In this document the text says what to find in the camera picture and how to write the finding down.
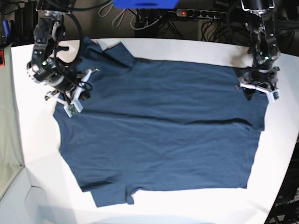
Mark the dark blue t-shirt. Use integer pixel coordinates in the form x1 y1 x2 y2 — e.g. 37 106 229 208
53 38 268 207

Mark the blue box overhead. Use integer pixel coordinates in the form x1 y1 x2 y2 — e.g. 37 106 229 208
114 0 179 9

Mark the black power strip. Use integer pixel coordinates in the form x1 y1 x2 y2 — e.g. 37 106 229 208
175 9 227 20

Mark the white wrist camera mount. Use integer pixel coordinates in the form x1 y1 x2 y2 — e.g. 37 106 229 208
235 77 281 102
45 68 99 118

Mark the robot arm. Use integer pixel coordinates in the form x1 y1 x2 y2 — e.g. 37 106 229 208
240 0 280 93
27 0 83 94

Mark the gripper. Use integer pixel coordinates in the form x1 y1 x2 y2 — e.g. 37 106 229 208
50 77 79 98
242 67 280 90

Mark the red object at left edge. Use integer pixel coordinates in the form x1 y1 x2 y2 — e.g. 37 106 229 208
0 50 5 67

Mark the blue object at left edge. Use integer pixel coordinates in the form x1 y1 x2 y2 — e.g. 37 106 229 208
2 20 11 39

